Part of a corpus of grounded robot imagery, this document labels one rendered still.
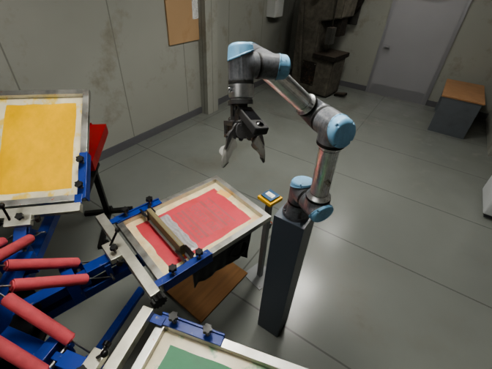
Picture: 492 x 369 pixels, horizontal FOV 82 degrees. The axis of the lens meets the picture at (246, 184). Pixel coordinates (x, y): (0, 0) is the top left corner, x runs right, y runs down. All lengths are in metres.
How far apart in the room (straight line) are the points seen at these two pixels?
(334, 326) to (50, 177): 2.30
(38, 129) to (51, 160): 0.25
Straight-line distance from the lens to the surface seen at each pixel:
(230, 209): 1.95
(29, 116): 2.34
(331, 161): 1.23
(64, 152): 2.12
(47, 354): 1.48
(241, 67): 0.86
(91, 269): 1.66
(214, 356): 1.41
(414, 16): 7.49
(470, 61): 7.59
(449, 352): 2.98
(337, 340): 2.62
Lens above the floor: 2.27
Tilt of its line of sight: 37 degrees down
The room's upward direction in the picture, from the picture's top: 4 degrees clockwise
